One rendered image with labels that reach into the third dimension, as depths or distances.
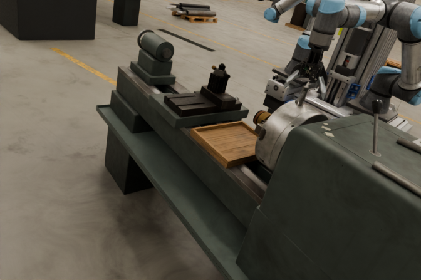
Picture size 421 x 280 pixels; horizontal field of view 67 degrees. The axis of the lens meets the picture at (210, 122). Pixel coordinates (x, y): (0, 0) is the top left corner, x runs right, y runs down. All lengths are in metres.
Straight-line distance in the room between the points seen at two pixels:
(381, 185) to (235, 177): 0.65
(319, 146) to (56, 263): 1.60
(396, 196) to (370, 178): 0.08
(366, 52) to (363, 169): 1.17
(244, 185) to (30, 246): 1.35
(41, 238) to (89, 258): 0.32
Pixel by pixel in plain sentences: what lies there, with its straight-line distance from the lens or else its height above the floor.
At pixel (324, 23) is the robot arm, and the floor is 1.57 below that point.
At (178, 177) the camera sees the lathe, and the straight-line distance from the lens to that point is 1.86.
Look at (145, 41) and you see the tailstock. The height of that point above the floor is 1.10.
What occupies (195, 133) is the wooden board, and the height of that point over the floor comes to 0.90.
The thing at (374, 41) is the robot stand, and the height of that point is 1.47.
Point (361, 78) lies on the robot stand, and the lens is 2.09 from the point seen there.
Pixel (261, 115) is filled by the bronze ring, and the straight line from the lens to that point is 1.44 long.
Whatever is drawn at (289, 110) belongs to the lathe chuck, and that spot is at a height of 1.22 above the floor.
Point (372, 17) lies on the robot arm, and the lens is 1.52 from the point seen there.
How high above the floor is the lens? 1.66
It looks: 26 degrees down
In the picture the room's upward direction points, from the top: 14 degrees clockwise
